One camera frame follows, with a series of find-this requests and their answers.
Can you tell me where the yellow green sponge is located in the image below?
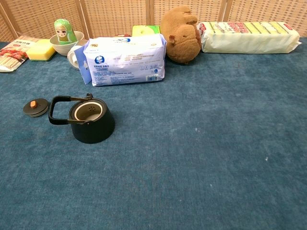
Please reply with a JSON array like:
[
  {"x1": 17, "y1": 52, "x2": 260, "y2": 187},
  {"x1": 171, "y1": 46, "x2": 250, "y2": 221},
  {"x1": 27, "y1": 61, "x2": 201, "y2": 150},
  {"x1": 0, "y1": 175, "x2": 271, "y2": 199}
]
[{"x1": 25, "y1": 39, "x2": 57, "y2": 62}]

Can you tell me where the long pack of sponges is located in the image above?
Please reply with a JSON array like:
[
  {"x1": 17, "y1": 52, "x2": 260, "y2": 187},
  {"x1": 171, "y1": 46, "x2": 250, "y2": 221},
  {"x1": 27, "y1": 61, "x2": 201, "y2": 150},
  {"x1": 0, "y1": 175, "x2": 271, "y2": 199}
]
[{"x1": 197, "y1": 21, "x2": 302, "y2": 54}]

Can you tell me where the pale blue plastic packet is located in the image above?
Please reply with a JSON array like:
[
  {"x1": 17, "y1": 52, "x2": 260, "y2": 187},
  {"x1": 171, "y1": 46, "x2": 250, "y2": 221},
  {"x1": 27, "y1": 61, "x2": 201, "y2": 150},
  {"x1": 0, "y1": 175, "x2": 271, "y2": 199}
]
[{"x1": 74, "y1": 46, "x2": 92, "y2": 85}]

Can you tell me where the wicker folding screen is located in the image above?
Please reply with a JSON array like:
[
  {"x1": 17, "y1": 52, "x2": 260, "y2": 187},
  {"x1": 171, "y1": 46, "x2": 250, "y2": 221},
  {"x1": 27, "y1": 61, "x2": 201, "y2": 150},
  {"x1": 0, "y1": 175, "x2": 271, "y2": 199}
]
[{"x1": 0, "y1": 0, "x2": 307, "y2": 43}]

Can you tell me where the blue white wipes pack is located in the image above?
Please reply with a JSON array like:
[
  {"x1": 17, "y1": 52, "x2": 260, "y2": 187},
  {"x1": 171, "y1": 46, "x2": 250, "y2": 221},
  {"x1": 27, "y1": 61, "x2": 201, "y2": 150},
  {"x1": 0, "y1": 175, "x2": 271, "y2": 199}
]
[{"x1": 83, "y1": 33, "x2": 167, "y2": 87}]

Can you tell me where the white mug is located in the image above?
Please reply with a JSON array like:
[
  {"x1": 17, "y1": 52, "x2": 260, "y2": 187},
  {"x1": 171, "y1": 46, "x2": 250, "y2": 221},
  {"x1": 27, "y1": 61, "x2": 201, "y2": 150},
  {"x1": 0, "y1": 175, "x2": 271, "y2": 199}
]
[{"x1": 67, "y1": 45, "x2": 84, "y2": 70}]

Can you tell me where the red white snack packet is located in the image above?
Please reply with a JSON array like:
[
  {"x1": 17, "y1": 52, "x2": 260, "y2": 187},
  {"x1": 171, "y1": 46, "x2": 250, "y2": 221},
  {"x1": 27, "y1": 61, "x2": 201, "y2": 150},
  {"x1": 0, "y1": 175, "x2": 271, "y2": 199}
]
[{"x1": 0, "y1": 35, "x2": 40, "y2": 72}]

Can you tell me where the green tissue box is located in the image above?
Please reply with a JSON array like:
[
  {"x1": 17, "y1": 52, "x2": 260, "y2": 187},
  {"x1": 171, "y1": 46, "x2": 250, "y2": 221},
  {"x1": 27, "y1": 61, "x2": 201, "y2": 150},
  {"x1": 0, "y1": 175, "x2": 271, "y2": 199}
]
[{"x1": 132, "y1": 24, "x2": 161, "y2": 37}]

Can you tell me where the green nesting doll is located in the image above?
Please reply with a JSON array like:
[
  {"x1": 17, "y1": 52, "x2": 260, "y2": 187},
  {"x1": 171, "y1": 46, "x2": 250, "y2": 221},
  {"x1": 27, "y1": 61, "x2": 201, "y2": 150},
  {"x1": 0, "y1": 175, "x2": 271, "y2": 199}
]
[{"x1": 53, "y1": 18, "x2": 77, "y2": 46}]

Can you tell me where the blue table cloth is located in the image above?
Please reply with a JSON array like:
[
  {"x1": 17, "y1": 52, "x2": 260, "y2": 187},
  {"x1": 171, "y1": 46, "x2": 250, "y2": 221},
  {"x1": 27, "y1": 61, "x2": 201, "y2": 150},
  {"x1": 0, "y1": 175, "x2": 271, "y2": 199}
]
[{"x1": 0, "y1": 37, "x2": 307, "y2": 230}]

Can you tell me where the pale green bowl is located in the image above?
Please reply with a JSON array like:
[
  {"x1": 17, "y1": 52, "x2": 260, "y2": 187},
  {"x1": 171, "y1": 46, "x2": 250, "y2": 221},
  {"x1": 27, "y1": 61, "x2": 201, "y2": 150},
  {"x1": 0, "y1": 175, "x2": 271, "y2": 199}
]
[{"x1": 49, "y1": 31, "x2": 85, "y2": 57}]

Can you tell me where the brown capybara plush toy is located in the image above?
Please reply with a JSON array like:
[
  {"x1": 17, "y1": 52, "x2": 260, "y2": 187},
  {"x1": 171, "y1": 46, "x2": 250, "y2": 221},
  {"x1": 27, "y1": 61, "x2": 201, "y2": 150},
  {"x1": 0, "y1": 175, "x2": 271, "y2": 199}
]
[{"x1": 160, "y1": 5, "x2": 202, "y2": 65}]

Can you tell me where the black lid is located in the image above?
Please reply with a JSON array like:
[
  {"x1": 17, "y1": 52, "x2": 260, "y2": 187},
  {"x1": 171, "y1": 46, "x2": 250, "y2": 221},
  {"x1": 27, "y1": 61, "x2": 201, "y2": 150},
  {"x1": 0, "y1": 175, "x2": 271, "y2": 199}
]
[{"x1": 23, "y1": 99, "x2": 49, "y2": 118}]

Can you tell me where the black teapot with handle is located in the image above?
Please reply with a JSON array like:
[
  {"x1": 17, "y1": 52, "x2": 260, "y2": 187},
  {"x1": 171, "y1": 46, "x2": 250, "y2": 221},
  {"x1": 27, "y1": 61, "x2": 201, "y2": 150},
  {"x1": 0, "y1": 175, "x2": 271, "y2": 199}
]
[{"x1": 48, "y1": 92, "x2": 116, "y2": 144}]

